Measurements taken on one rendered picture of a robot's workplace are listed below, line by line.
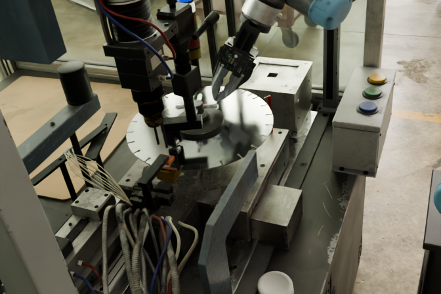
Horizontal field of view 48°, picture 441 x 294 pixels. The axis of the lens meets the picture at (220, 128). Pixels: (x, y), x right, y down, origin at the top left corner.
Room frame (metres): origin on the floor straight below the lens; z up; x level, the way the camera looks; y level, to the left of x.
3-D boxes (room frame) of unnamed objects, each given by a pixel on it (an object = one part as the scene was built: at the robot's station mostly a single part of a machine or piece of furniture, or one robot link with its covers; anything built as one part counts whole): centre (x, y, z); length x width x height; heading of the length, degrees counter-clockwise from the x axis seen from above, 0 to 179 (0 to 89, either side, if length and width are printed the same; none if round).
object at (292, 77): (1.20, -0.16, 0.82); 0.18 x 0.18 x 0.15; 63
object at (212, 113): (0.93, 0.05, 0.96); 0.11 x 0.11 x 0.03
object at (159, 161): (0.76, 0.13, 0.95); 0.10 x 0.03 x 0.07; 153
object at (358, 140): (1.05, -0.37, 0.82); 0.28 x 0.11 x 0.15; 153
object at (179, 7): (0.86, 0.06, 1.17); 0.06 x 0.05 x 0.20; 144
